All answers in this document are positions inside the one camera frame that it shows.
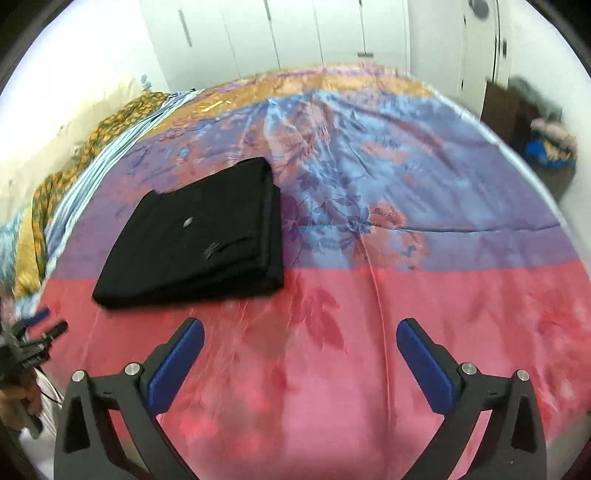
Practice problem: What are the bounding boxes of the pile of clothes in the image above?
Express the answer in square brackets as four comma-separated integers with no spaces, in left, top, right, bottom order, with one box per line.
[508,76,579,171]

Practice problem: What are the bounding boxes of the yellow patterned cloth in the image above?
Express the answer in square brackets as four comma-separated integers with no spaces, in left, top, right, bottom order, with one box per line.
[13,91,171,298]

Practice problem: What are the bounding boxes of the white wardrobe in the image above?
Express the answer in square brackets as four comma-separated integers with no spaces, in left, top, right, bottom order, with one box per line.
[139,0,413,95]

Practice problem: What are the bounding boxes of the person's white clothing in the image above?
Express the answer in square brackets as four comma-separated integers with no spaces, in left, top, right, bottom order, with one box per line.
[18,376,65,480]

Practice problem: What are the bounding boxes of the light blue striped sheet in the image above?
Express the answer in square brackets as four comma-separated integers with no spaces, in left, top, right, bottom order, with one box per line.
[45,89,204,273]

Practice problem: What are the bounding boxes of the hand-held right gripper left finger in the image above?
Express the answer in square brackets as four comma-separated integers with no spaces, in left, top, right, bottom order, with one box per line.
[54,318,205,480]

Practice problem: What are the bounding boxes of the floral pink blue bedspread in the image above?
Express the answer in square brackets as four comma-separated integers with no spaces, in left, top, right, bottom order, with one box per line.
[39,65,587,480]

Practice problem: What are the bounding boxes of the white door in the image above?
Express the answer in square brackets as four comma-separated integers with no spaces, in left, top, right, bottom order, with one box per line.
[409,0,514,121]

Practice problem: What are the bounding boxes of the black pants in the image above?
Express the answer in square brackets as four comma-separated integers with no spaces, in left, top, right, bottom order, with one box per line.
[92,157,284,310]

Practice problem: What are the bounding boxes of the person's left hand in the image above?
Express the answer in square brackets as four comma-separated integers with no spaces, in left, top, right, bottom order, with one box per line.
[0,368,41,428]

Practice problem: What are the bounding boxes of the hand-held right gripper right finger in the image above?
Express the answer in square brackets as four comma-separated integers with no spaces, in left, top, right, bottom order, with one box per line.
[396,318,548,480]

